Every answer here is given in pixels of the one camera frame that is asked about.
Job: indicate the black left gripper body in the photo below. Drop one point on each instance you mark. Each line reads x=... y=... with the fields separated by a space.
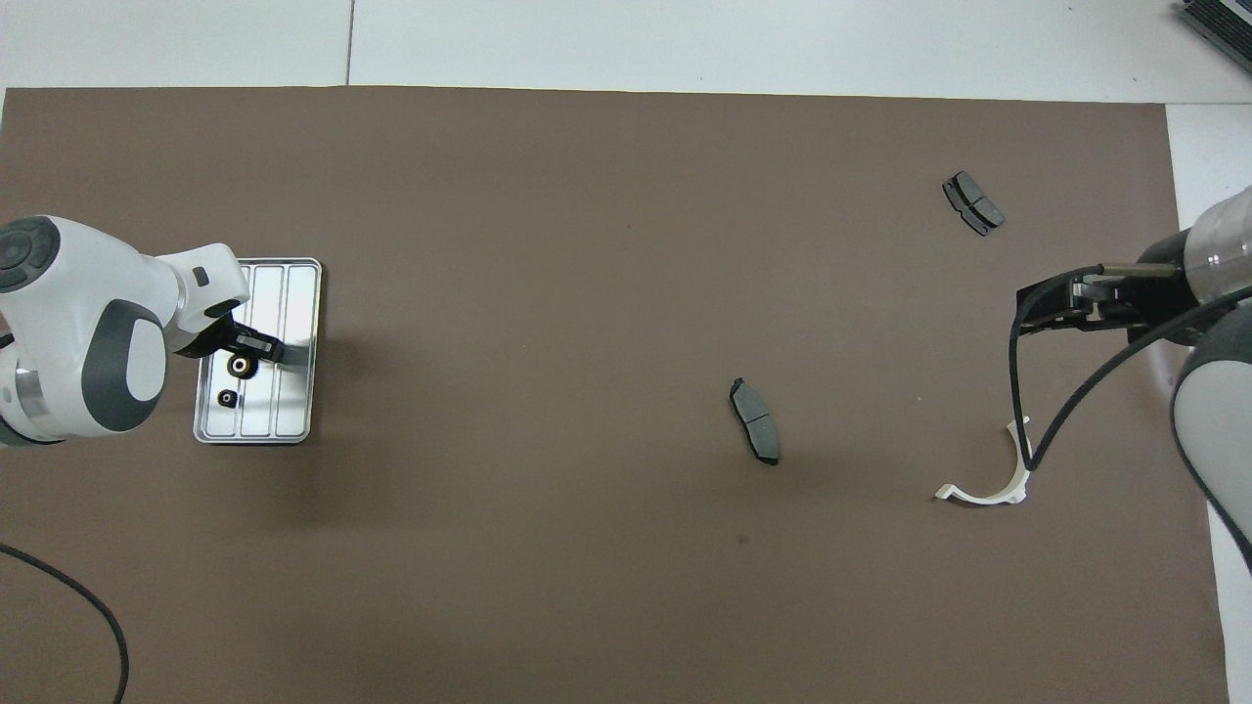
x=210 y=337

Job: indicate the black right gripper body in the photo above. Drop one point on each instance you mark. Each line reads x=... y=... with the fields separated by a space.
x=1159 y=308

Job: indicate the large black bearing gear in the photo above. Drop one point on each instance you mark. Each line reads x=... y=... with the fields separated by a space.
x=242 y=365

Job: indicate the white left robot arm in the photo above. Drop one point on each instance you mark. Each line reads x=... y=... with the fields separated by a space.
x=68 y=293

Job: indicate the silver metal tray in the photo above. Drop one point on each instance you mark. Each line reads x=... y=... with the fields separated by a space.
x=293 y=411

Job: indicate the short grey brake pad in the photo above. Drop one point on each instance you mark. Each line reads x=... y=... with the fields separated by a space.
x=973 y=200

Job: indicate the dark keyboard device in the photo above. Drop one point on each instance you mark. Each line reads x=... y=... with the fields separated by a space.
x=1223 y=24

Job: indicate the long grey brake pad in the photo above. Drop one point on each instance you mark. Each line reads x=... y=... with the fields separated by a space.
x=753 y=416

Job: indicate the brown table mat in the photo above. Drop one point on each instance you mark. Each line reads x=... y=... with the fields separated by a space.
x=587 y=196

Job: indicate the white curved plastic bracket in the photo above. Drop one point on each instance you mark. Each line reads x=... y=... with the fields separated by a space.
x=978 y=498

